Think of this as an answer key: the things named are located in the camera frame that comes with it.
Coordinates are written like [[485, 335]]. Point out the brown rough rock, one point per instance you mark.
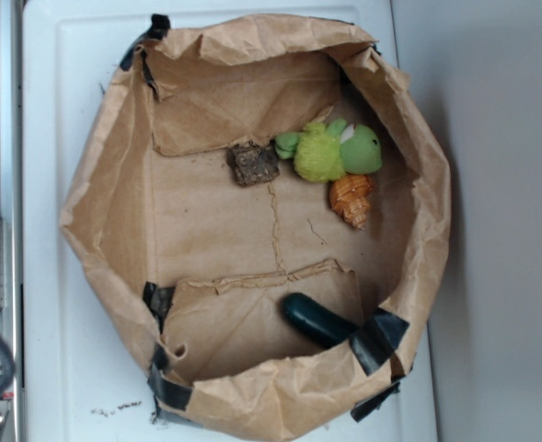
[[253, 164]]

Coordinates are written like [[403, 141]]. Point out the brown paper bag tray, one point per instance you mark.
[[181, 256]]

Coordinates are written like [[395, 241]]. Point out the orange spiral seashell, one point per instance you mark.
[[348, 198]]

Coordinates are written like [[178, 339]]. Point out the green plush turtle toy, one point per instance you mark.
[[324, 152]]

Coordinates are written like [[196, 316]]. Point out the dark green cucumber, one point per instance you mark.
[[316, 322]]

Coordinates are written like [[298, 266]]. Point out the black tape strip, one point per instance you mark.
[[172, 394], [378, 339], [364, 408], [160, 25]]

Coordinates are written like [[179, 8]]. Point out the black tape strip bottom left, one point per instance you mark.
[[172, 394]]

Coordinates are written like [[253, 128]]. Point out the black tape strip bottom right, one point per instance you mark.
[[364, 408]]

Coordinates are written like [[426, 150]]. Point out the black tape strip top left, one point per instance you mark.
[[160, 25]]

